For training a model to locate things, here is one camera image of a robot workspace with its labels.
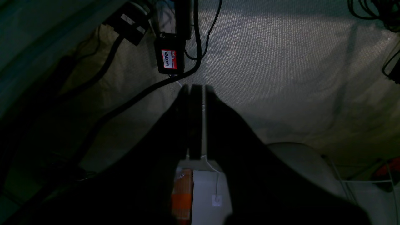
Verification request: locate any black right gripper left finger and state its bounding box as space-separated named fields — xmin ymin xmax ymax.
xmin=21 ymin=85 xmax=203 ymax=225

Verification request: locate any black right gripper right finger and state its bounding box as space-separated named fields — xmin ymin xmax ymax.
xmin=205 ymin=85 xmax=371 ymax=225

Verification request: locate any orange white box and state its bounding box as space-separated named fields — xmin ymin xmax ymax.
xmin=171 ymin=168 xmax=194 ymax=225

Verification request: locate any black box with name sticker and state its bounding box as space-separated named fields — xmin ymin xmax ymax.
xmin=154 ymin=32 xmax=186 ymax=75

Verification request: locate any black power adapter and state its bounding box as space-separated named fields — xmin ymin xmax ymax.
xmin=102 ymin=2 xmax=150 ymax=46

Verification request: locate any thin white cable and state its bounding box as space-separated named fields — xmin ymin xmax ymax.
xmin=175 ymin=80 xmax=223 ymax=207

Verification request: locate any thick black cable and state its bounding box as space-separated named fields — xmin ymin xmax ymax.
xmin=72 ymin=0 xmax=202 ymax=163

